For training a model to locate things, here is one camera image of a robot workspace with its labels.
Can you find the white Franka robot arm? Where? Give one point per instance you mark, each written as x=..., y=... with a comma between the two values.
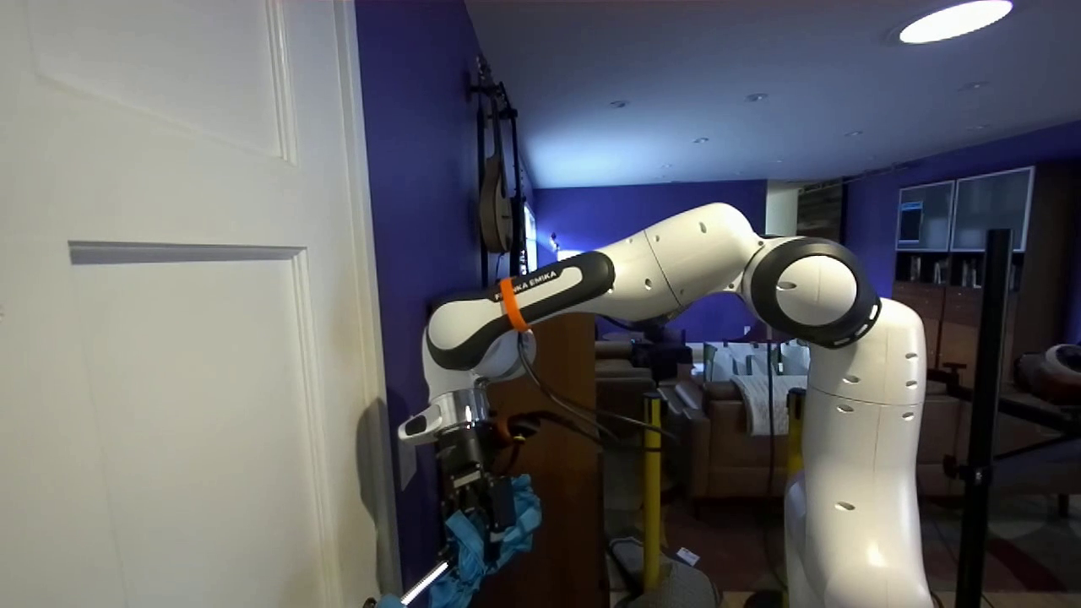
x=789, y=291

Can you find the short yellow stand pole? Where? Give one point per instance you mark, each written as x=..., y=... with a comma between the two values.
x=794, y=434

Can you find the white blanket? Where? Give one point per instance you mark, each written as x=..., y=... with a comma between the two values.
x=764, y=398

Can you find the glass fronted wall cabinet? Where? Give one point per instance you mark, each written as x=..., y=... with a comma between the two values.
x=968, y=206

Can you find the hanging wooden mandolin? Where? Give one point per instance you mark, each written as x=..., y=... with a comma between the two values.
x=494, y=204

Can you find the brown sofa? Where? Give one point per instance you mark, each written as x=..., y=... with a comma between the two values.
x=731, y=451

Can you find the brown wooden cabinet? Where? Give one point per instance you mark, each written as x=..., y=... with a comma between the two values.
x=561, y=506

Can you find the tall yellow stand pole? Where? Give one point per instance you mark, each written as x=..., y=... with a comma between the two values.
x=655, y=495

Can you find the black tripod pole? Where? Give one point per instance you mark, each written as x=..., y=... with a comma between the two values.
x=980, y=425

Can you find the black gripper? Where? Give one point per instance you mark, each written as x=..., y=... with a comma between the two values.
x=466, y=456

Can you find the white panelled door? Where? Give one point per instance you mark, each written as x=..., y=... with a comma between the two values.
x=179, y=340

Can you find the round ceiling light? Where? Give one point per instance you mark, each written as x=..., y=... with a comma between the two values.
x=954, y=18

